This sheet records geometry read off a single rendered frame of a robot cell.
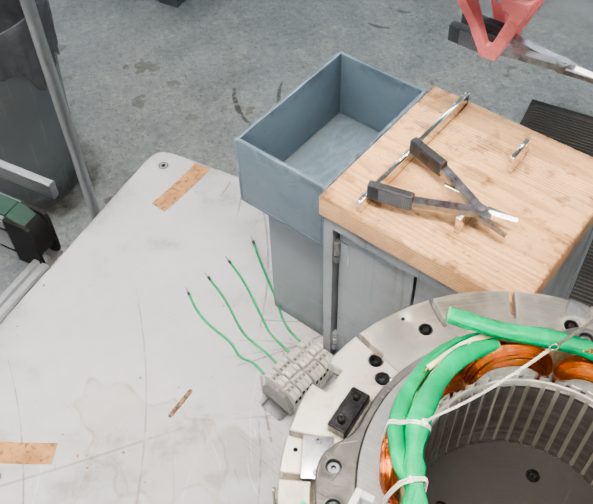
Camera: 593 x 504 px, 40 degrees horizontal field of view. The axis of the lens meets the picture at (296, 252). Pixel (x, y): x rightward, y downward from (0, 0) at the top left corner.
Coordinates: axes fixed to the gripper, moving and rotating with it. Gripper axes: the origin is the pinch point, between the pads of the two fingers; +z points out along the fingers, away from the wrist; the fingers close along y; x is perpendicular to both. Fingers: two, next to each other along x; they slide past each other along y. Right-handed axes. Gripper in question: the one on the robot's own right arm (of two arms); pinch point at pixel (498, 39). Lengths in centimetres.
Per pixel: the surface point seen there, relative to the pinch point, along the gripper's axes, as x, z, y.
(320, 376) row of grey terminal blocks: -6.6, 36.9, 16.4
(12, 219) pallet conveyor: -57, 42, 19
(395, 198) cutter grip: -1.7, 9.4, 11.7
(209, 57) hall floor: -133, 118, -94
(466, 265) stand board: 5.9, 12.0, 12.5
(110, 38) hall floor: -166, 117, -83
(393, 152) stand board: -6.1, 11.9, 4.9
